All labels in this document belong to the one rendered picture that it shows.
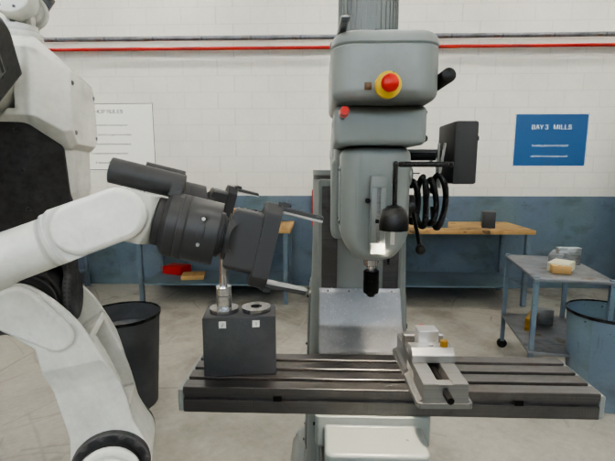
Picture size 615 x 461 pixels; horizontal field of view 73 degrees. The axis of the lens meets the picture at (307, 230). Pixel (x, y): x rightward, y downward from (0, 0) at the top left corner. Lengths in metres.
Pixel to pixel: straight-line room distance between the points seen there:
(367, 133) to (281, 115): 4.40
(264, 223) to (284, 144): 4.91
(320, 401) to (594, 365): 2.36
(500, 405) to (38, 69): 1.33
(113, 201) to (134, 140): 5.42
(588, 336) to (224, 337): 2.53
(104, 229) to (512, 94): 5.68
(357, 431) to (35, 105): 1.09
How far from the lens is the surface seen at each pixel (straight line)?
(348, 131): 1.12
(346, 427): 1.34
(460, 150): 1.52
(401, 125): 1.14
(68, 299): 0.87
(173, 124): 5.79
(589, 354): 3.35
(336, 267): 1.66
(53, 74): 0.78
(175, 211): 0.56
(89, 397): 0.93
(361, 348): 1.63
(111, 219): 0.55
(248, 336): 1.32
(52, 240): 0.57
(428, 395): 1.23
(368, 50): 1.06
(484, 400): 1.40
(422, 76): 1.07
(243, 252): 0.57
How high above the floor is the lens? 1.57
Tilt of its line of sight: 9 degrees down
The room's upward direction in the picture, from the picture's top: straight up
